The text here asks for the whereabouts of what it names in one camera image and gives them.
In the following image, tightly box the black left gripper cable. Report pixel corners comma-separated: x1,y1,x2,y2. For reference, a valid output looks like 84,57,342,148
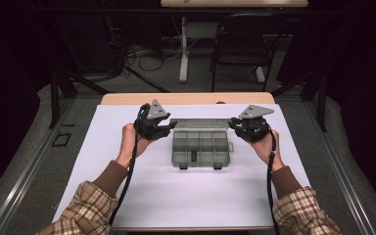
108,103,152,228

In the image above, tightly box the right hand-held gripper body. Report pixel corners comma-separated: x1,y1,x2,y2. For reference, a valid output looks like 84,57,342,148
238,104,275,143

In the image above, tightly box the grey plastic compartment box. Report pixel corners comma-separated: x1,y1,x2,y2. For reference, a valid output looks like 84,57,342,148
170,117,235,170

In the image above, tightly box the bundle of floor cables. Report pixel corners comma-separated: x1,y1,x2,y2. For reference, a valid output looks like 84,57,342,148
123,34,184,72

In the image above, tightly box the person's right hand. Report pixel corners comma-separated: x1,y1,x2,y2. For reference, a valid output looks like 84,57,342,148
248,129,287,172

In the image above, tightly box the white-legged wooden desk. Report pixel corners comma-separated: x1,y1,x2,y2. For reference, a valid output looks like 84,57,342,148
160,0,309,83

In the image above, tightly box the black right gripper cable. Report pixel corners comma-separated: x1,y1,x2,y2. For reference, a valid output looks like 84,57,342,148
264,124,281,235

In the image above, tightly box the aluminium floor rail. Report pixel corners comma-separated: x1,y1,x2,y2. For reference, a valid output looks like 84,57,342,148
302,97,376,235
0,97,76,235

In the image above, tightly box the black metal stand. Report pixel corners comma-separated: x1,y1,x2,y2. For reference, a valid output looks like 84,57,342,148
270,67,328,133
48,67,112,129

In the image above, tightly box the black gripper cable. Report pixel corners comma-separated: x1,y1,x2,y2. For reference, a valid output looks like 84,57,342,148
108,103,152,228
264,124,281,235

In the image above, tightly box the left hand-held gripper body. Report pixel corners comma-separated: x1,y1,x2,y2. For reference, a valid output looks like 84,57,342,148
133,99,170,141

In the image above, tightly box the black folding chair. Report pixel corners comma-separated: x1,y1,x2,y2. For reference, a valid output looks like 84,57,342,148
210,13,289,93

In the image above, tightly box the person's left hand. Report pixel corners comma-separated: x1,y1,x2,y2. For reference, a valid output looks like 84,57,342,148
116,122,152,169

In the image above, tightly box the white board sheet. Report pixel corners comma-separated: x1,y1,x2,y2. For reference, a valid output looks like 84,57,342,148
52,103,311,229

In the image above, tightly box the light wooden table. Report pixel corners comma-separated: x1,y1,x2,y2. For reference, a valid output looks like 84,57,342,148
100,92,276,106

